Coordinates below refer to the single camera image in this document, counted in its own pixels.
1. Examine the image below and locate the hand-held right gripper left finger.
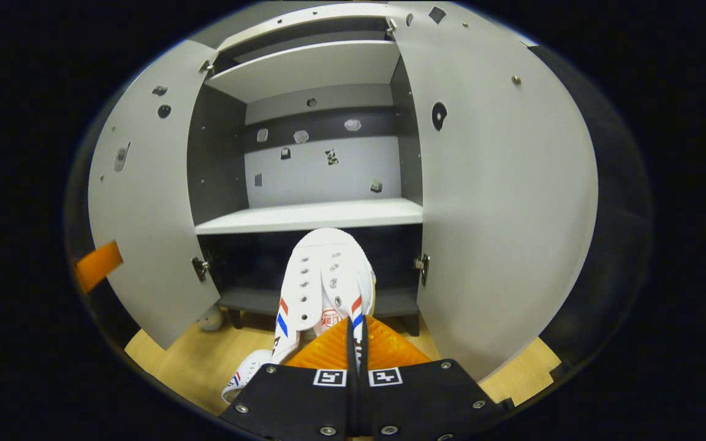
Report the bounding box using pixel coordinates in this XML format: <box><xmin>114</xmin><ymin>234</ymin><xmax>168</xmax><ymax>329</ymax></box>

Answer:
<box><xmin>218</xmin><ymin>317</ymin><xmax>354</xmax><ymax>441</ymax></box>

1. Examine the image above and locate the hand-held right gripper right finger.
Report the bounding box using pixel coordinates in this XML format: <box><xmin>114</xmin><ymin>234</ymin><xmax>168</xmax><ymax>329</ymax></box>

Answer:
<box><xmin>353</xmin><ymin>315</ymin><xmax>516</xmax><ymax>441</ymax></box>

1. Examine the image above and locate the white smiling plush toy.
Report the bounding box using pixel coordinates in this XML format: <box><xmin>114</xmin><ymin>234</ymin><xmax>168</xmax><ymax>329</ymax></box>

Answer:
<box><xmin>197</xmin><ymin>304</ymin><xmax>225</xmax><ymax>332</ymax></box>

